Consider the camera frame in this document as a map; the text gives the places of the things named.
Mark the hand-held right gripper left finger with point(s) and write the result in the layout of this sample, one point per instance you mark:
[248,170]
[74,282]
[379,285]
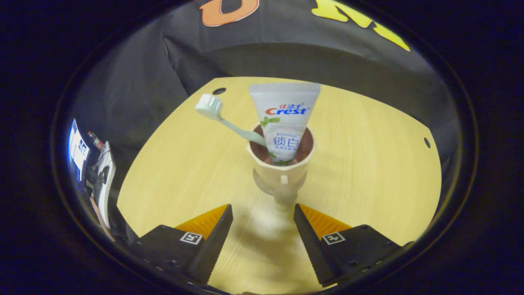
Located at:
[213,246]

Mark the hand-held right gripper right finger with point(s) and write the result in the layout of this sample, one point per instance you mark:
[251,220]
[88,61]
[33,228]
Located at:
[313,246]

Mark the beige cup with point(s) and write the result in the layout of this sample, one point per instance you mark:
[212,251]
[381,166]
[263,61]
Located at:
[266,168]

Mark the white toothpaste tube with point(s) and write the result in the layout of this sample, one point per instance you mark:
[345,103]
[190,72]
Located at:
[286,123]

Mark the white toothbrush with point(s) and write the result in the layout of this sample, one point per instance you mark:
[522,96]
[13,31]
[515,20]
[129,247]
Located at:
[209,105]

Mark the white device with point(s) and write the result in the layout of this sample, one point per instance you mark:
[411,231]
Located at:
[107,176]

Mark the lit monitor screen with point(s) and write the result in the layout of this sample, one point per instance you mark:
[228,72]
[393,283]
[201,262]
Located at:
[77,151]

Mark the black backdrop cloth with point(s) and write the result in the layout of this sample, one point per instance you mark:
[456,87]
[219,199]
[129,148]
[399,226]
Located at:
[266,57]

